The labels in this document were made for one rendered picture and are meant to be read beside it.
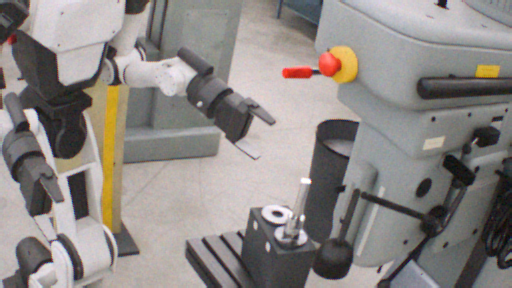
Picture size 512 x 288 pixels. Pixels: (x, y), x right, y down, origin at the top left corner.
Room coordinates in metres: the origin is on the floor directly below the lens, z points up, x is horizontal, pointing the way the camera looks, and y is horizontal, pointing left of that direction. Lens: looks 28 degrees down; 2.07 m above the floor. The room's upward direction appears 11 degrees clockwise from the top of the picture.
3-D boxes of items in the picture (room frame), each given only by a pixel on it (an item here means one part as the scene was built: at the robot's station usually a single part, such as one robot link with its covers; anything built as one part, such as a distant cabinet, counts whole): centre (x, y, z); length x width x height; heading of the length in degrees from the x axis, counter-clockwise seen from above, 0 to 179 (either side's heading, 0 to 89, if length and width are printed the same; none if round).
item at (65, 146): (1.26, 0.57, 1.37); 0.28 x 0.13 x 0.18; 54
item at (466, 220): (1.14, -0.45, 1.47); 0.24 x 0.19 x 0.26; 36
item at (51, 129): (1.23, 0.52, 1.34); 0.14 x 0.13 x 0.12; 144
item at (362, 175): (0.96, -0.21, 1.45); 0.04 x 0.04 x 0.21; 36
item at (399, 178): (1.03, -0.30, 1.47); 0.21 x 0.19 x 0.32; 36
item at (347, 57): (0.89, -0.11, 1.76); 0.06 x 0.02 x 0.06; 36
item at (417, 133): (1.05, -0.33, 1.68); 0.34 x 0.24 x 0.10; 126
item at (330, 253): (0.82, -0.17, 1.45); 0.07 x 0.07 x 0.06
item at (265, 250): (1.36, -0.12, 1.02); 0.22 x 0.12 x 0.20; 25
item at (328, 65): (0.88, -0.09, 1.76); 0.04 x 0.03 x 0.04; 36
